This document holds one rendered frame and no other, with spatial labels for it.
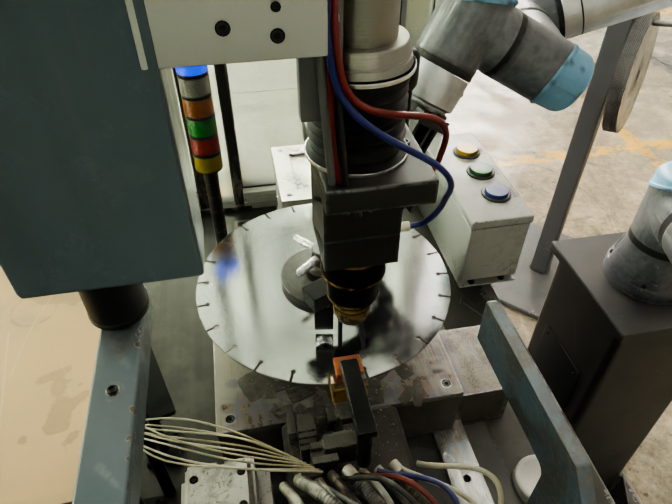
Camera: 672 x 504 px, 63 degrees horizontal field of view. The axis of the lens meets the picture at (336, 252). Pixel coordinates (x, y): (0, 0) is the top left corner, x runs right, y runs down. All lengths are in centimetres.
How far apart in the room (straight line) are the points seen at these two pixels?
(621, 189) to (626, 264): 177
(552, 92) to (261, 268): 42
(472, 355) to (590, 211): 187
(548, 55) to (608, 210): 204
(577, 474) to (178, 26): 47
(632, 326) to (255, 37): 89
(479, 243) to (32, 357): 75
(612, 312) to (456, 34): 61
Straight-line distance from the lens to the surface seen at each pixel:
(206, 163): 89
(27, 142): 31
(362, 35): 35
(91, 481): 49
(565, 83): 69
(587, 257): 116
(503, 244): 98
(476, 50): 64
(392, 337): 66
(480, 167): 104
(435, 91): 63
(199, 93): 84
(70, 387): 94
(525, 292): 212
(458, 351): 83
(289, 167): 103
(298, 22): 27
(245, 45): 28
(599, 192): 278
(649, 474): 184
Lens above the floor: 146
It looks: 42 degrees down
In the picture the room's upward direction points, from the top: straight up
